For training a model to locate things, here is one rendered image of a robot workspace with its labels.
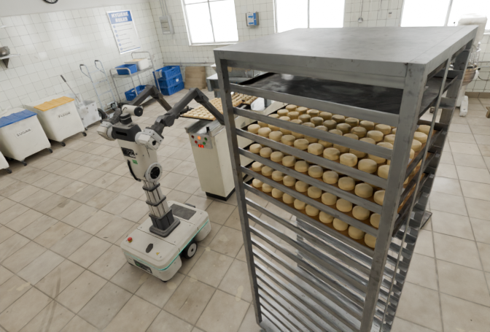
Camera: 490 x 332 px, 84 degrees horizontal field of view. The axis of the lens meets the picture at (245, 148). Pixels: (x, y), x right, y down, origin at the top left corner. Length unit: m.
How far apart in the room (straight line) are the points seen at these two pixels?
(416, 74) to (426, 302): 2.03
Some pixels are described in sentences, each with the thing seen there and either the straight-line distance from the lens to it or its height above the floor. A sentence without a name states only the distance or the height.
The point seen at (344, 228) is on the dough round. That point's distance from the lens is 1.03.
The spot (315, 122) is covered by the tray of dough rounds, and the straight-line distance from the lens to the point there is 1.09.
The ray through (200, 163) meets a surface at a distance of 2.92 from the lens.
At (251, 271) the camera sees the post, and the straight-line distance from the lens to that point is 1.62.
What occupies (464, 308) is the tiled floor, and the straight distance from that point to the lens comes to 2.56.
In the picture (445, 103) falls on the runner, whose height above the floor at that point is 1.59.
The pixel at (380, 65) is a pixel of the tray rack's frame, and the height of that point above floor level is 1.81.
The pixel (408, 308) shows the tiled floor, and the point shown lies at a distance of 2.42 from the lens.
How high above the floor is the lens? 1.96
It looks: 29 degrees down
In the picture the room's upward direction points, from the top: 7 degrees counter-clockwise
